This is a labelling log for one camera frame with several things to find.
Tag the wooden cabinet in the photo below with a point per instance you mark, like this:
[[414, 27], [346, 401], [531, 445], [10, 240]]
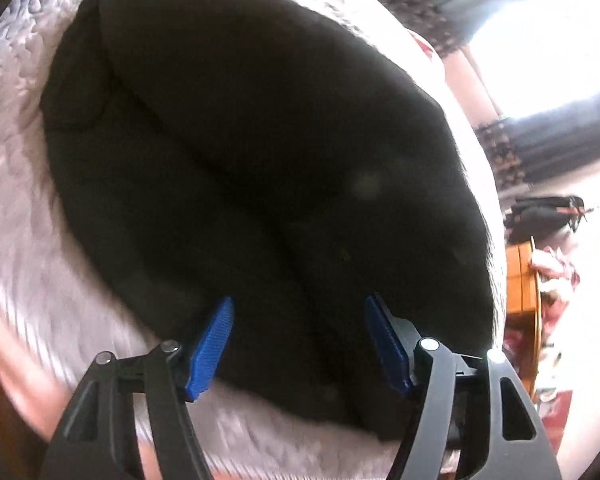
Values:
[[522, 285]]

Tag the window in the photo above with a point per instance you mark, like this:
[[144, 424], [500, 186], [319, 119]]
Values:
[[545, 45]]

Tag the black jacket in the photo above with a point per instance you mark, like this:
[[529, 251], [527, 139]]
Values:
[[260, 160]]

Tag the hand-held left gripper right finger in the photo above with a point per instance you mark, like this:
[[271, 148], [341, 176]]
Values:
[[386, 347]]

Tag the grey quilted bedspread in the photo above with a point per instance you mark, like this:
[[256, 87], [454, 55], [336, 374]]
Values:
[[20, 220]]

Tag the dark hanging jackets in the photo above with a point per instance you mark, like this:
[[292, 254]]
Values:
[[540, 217]]

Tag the pink bed sheet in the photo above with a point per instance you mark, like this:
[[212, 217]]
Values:
[[426, 49]]

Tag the pink clothes pile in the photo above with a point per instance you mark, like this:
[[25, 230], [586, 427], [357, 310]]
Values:
[[555, 265]]

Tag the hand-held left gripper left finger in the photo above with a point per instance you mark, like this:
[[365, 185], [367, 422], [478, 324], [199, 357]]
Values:
[[212, 345]]

